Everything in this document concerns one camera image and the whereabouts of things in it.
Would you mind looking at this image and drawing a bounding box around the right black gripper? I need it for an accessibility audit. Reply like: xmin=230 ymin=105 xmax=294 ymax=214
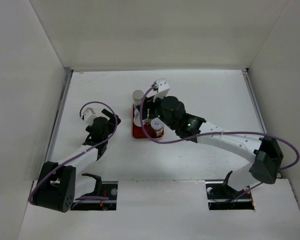
xmin=137 ymin=90 xmax=177 ymax=130

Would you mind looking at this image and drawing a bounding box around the silver lid blue label jar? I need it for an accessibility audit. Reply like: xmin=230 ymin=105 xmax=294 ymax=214
xmin=132 ymin=89 xmax=144 ymax=110

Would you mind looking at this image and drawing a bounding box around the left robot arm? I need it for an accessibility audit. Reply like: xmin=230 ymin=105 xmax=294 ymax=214
xmin=28 ymin=109 xmax=121 ymax=213

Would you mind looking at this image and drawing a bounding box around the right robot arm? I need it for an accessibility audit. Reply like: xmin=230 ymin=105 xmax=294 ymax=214
xmin=140 ymin=96 xmax=283 ymax=198

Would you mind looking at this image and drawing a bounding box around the red rectangular tray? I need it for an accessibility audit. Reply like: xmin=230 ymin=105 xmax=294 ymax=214
xmin=131 ymin=105 xmax=165 ymax=140

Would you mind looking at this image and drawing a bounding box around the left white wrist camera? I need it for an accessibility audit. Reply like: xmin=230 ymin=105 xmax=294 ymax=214
xmin=81 ymin=107 xmax=97 ymax=123

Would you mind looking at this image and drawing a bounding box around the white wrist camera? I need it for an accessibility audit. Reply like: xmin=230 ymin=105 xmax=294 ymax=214
xmin=81 ymin=107 xmax=97 ymax=123
xmin=152 ymin=78 xmax=170 ymax=102

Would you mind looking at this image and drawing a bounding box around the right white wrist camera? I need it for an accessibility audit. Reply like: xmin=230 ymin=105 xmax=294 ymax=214
xmin=152 ymin=78 xmax=170 ymax=102

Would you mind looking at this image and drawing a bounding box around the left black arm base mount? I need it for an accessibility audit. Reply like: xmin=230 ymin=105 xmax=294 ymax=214
xmin=82 ymin=173 xmax=103 ymax=197

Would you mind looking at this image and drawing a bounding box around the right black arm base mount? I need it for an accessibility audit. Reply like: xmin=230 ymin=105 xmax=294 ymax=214
xmin=221 ymin=170 xmax=245 ymax=203

